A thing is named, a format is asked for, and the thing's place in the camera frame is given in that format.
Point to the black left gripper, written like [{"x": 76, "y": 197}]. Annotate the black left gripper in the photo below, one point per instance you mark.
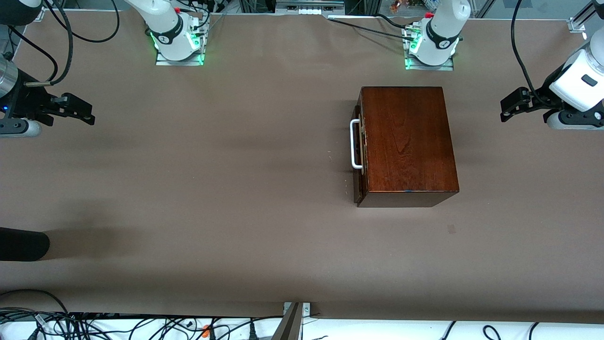
[{"x": 539, "y": 97}]

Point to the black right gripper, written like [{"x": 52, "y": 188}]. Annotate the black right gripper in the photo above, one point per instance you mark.
[{"x": 29, "y": 101}]

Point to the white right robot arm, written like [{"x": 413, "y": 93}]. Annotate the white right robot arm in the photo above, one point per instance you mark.
[{"x": 165, "y": 28}]

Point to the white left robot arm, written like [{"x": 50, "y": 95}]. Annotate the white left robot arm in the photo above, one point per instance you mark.
[{"x": 443, "y": 28}]

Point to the dark brown wooden cabinet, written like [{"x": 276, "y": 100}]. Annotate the dark brown wooden cabinet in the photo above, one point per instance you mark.
[{"x": 410, "y": 151}]

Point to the black padded cylinder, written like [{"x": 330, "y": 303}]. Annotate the black padded cylinder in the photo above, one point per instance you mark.
[{"x": 21, "y": 244}]

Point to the white power strip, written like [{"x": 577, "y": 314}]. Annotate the white power strip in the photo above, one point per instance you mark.
[{"x": 309, "y": 10}]

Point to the orange clip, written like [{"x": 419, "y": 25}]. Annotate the orange clip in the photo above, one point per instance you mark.
[{"x": 206, "y": 330}]

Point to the black plug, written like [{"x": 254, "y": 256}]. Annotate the black plug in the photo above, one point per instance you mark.
[{"x": 252, "y": 333}]

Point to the grey angled beam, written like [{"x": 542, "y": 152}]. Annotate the grey angled beam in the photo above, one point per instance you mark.
[{"x": 288, "y": 328}]

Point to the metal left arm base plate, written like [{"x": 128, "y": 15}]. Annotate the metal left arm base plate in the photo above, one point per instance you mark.
[{"x": 448, "y": 67}]

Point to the aluminium frame profile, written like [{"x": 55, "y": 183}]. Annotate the aluminium frame profile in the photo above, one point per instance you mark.
[{"x": 578, "y": 23}]

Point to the small aluminium corner bracket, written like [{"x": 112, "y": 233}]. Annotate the small aluminium corner bracket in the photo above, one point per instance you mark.
[{"x": 37, "y": 16}]

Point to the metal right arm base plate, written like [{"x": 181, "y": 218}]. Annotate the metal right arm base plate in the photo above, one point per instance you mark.
[{"x": 163, "y": 62}]

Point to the small metal table bracket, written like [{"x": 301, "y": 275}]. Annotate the small metal table bracket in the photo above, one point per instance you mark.
[{"x": 306, "y": 309}]

